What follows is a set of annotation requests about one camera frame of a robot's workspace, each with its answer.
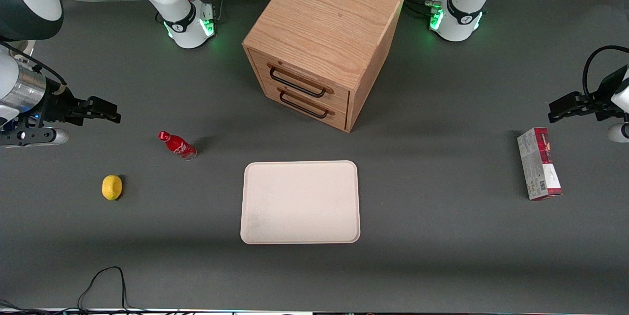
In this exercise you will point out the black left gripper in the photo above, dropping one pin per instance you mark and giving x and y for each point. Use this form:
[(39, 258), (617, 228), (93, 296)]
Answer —
[(602, 99)]

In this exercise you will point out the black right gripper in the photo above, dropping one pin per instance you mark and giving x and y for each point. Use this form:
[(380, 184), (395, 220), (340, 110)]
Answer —
[(58, 107)]

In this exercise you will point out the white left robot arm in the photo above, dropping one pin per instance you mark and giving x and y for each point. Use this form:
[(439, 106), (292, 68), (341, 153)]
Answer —
[(462, 15)]

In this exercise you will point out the light wooden drawer cabinet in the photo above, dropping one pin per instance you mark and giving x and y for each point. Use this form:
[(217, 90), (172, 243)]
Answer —
[(329, 15)]

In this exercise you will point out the red and grey carton box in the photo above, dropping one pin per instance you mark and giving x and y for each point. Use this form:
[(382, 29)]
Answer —
[(538, 165)]

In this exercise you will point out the yellow lemon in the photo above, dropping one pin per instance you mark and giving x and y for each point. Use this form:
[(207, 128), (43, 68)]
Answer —
[(112, 187)]

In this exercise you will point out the red soda bottle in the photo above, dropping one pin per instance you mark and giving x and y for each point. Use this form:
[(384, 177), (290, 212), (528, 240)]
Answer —
[(177, 145)]

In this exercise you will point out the white background equipment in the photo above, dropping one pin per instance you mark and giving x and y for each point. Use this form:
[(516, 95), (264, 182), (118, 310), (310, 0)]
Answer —
[(23, 48)]

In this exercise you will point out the cream plastic tray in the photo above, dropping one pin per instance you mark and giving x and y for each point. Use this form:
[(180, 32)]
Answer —
[(300, 202)]

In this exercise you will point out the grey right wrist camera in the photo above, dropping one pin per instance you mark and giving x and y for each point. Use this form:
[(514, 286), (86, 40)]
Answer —
[(61, 136)]

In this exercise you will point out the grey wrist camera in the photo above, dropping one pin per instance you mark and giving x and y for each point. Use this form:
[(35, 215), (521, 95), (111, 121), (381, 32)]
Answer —
[(618, 133), (61, 136)]

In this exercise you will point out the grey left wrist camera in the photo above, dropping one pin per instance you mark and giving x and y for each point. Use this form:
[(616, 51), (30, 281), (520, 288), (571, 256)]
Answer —
[(618, 133)]

